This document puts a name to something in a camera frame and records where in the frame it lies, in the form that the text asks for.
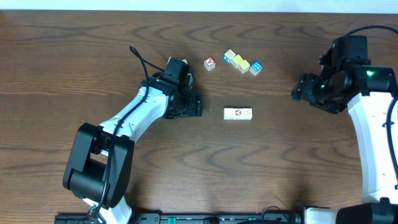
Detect green letter Z block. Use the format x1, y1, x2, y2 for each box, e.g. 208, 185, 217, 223
223, 108, 235, 120

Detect plain drawing wooden block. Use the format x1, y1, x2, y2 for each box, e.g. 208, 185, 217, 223
241, 108, 253, 120

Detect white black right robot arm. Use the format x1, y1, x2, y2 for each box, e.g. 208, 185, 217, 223
292, 65, 397, 223

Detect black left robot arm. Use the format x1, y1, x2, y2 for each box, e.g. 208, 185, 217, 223
63, 77, 203, 223

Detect red letter A block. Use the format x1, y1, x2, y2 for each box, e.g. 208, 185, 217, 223
204, 57, 216, 71

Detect blue letter X block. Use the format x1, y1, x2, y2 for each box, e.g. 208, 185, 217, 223
223, 49, 236, 64

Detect yellow topped wooden block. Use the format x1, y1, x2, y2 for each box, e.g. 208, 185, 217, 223
231, 54, 244, 68

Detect blue topped wooden block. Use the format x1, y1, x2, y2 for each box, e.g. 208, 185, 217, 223
249, 61, 262, 76

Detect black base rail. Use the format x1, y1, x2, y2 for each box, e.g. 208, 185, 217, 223
54, 207, 304, 224

